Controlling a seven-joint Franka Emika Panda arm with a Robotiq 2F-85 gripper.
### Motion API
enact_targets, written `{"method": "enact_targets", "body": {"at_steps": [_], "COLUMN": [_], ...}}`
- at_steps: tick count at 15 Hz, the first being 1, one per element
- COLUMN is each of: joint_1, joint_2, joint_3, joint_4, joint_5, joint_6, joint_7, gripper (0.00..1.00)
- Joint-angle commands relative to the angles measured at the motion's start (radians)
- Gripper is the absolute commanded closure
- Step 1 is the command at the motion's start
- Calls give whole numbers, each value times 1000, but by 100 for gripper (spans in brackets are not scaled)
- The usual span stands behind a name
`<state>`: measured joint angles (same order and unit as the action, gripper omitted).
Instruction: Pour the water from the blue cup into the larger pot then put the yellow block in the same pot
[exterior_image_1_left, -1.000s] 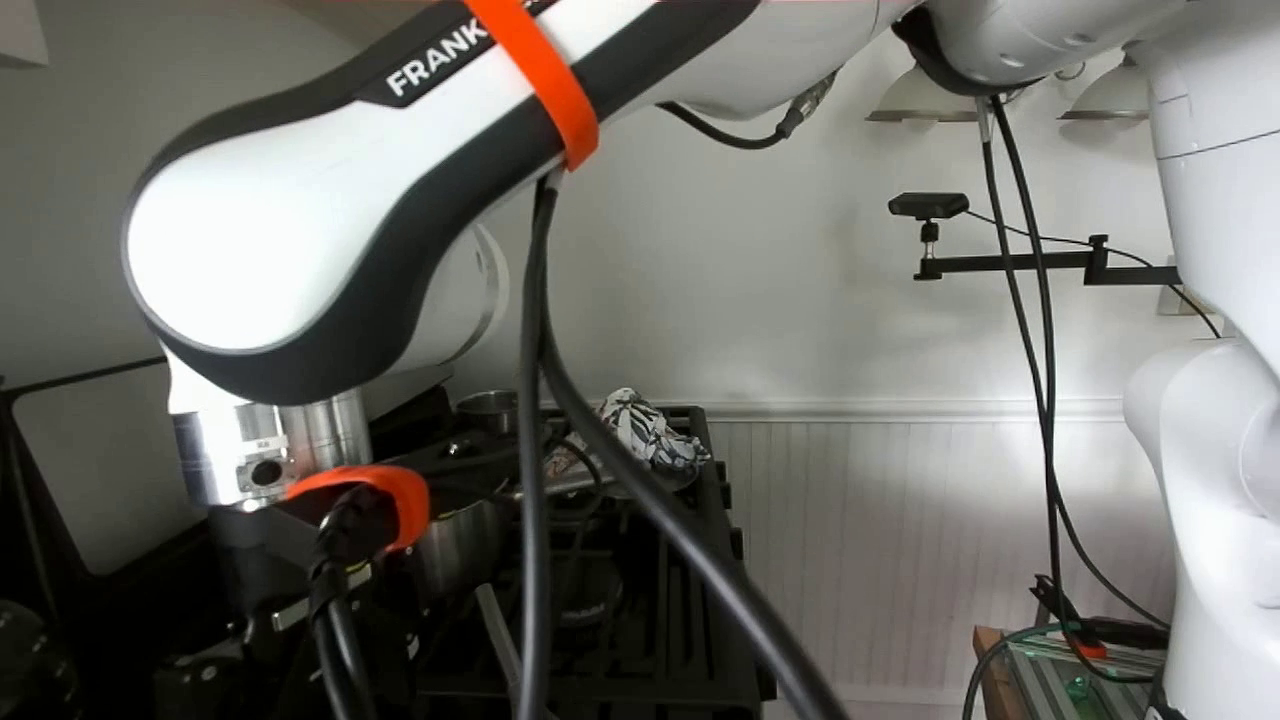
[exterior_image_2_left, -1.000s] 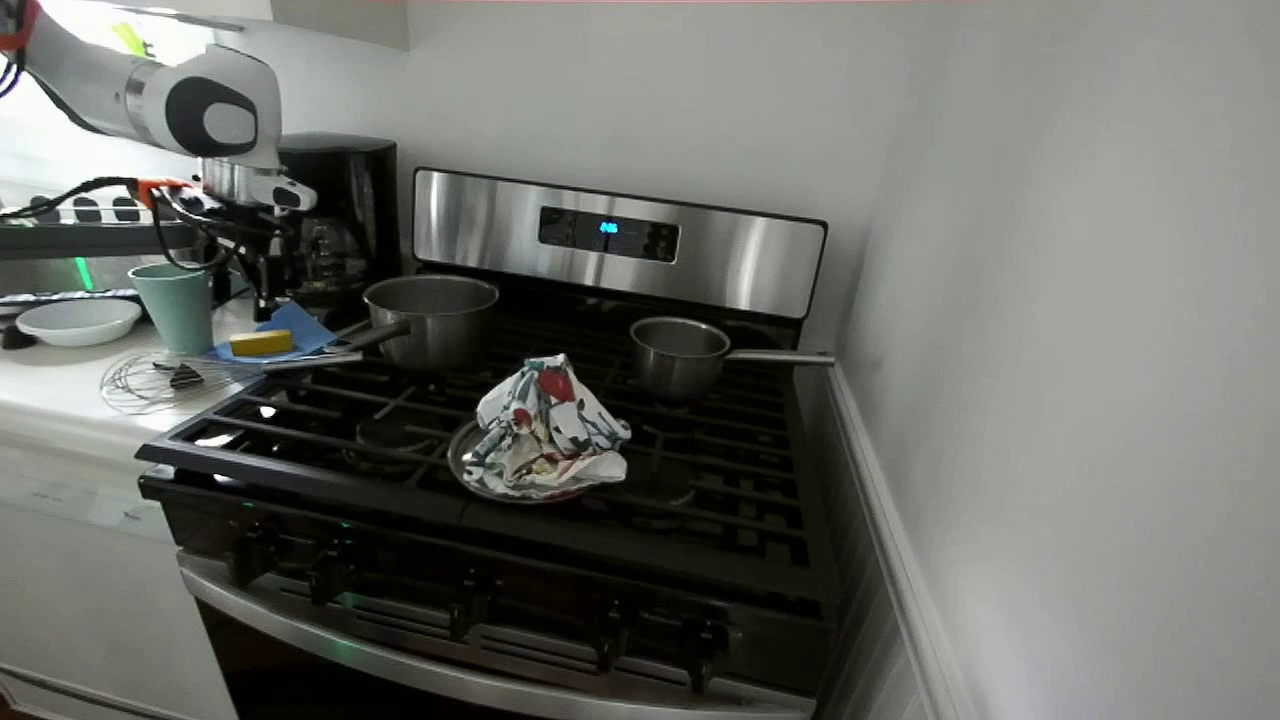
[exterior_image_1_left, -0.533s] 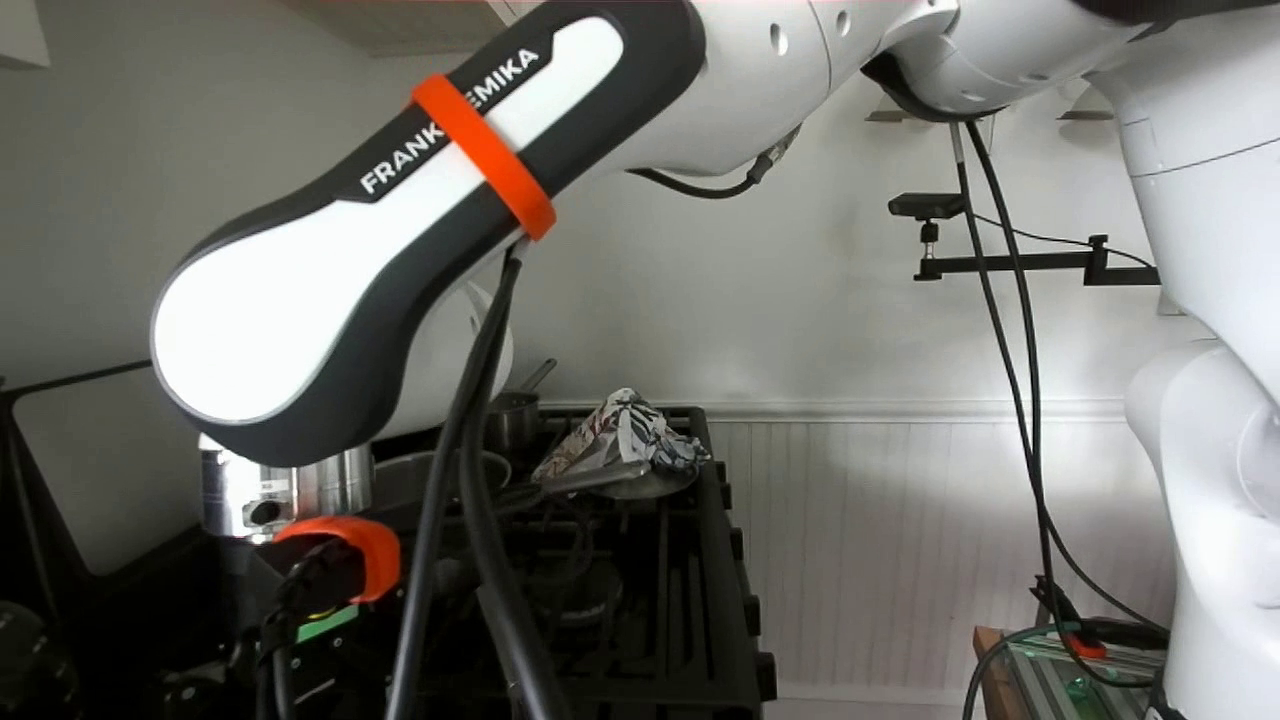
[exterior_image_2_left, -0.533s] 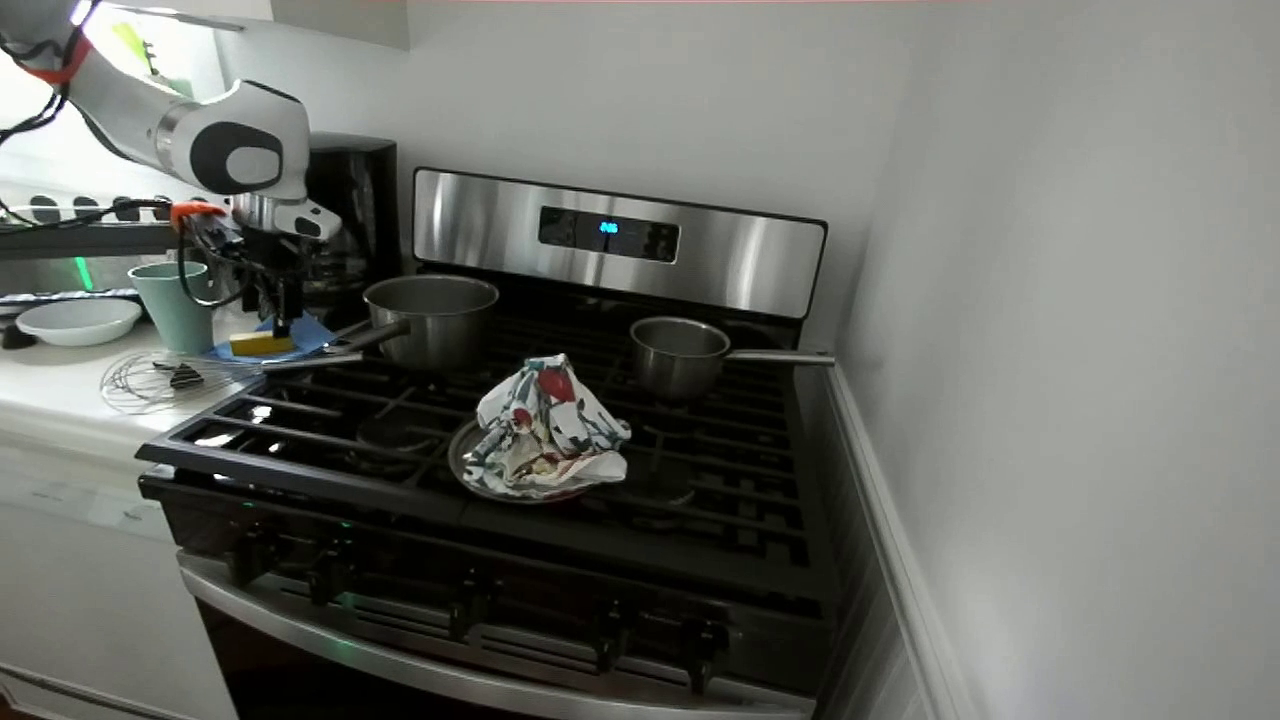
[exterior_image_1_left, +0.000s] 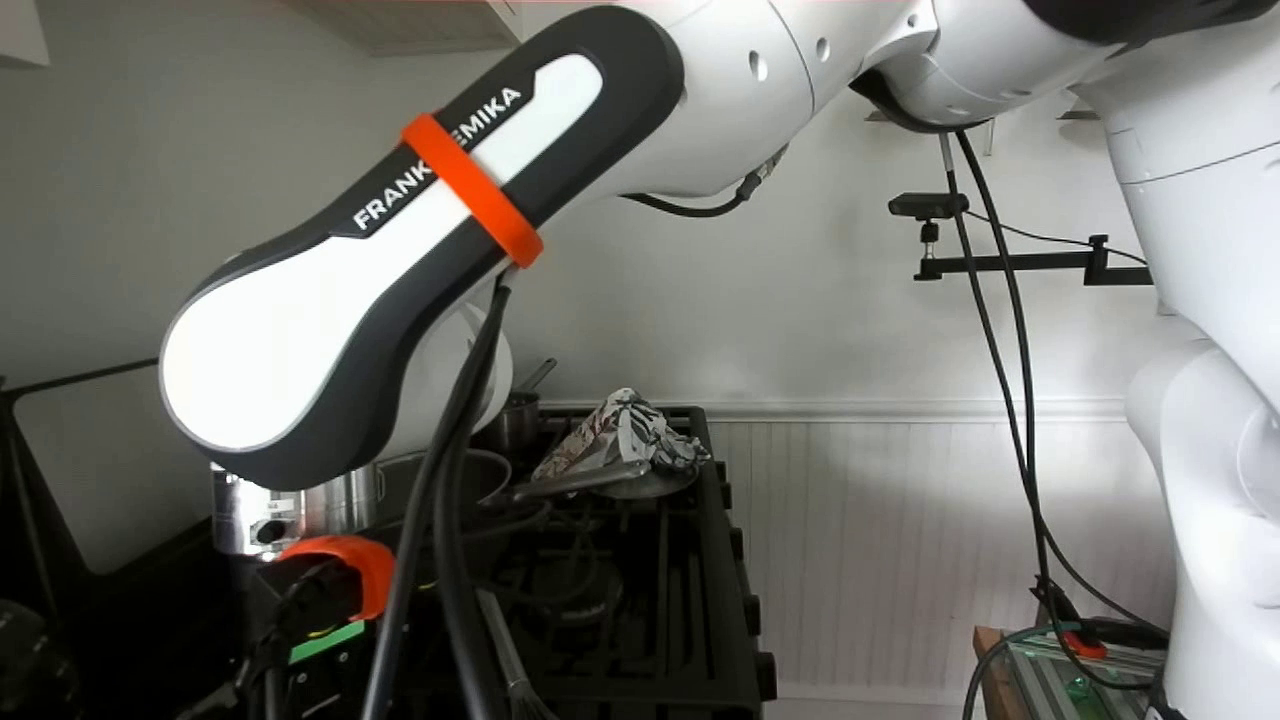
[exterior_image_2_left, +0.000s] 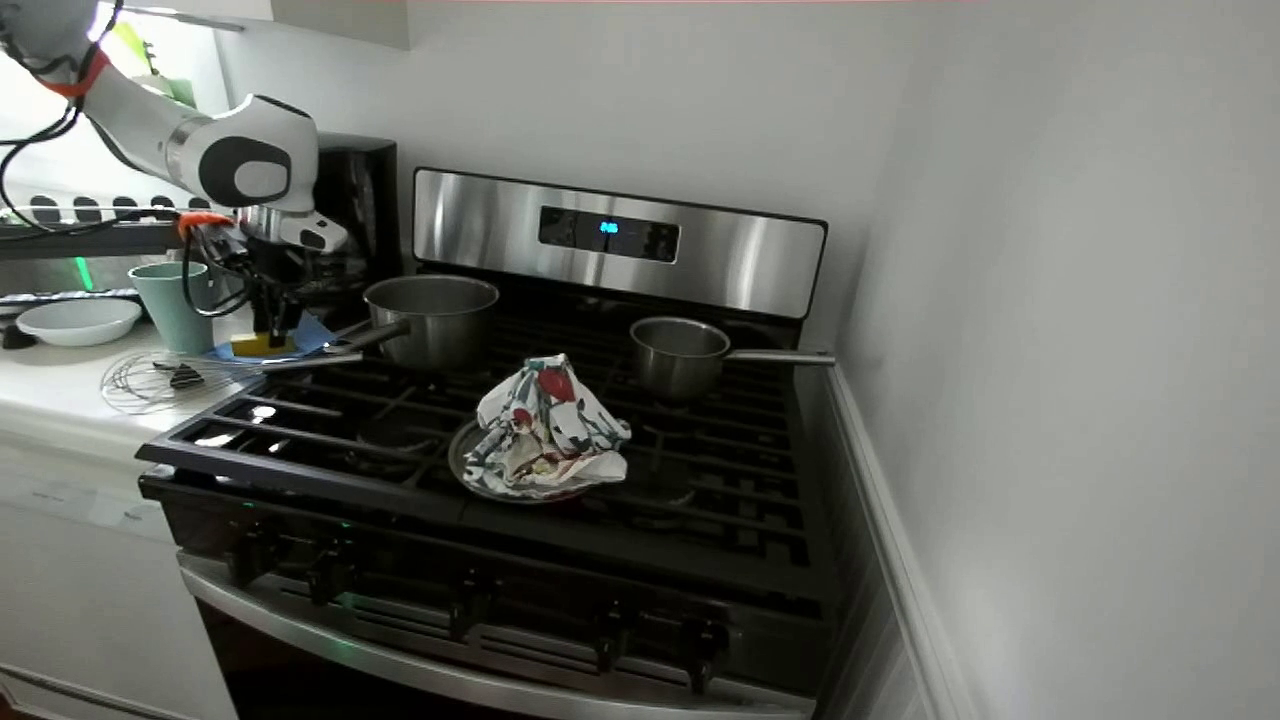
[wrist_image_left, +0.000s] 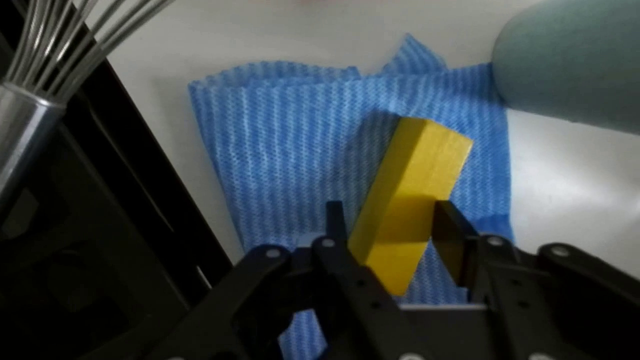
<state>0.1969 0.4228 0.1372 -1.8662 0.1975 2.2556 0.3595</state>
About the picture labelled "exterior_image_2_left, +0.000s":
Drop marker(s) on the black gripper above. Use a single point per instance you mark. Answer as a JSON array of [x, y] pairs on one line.
[[276, 263]]

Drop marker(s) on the yellow block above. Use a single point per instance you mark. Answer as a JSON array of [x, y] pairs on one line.
[[248, 345]]

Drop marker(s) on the light blue cup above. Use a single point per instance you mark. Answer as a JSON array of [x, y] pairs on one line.
[[168, 312]]

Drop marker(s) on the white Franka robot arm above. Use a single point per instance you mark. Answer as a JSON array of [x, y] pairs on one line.
[[145, 126]]

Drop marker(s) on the large steel pot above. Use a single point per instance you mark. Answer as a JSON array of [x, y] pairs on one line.
[[435, 324]]

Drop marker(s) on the black coffee maker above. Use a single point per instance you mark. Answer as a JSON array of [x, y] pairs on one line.
[[361, 203]]

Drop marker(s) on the white bowl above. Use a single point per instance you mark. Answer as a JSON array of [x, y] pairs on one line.
[[76, 323]]

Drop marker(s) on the dark window sill rack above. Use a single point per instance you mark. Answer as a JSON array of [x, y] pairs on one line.
[[83, 233]]

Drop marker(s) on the patterned kitchen cloth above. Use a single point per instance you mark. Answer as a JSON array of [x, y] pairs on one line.
[[545, 426]]

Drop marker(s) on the white counter cabinet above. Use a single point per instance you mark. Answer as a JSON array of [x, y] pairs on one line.
[[83, 561]]

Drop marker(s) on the black steel gas stove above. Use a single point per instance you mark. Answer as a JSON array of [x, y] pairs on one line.
[[535, 533]]

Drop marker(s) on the small steel saucepan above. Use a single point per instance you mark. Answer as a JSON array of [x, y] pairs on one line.
[[681, 354]]

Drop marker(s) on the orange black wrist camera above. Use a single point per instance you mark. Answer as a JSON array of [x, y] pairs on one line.
[[201, 223]]

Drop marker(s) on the overhead wall cabinet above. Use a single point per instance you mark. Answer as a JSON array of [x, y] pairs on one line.
[[334, 16]]

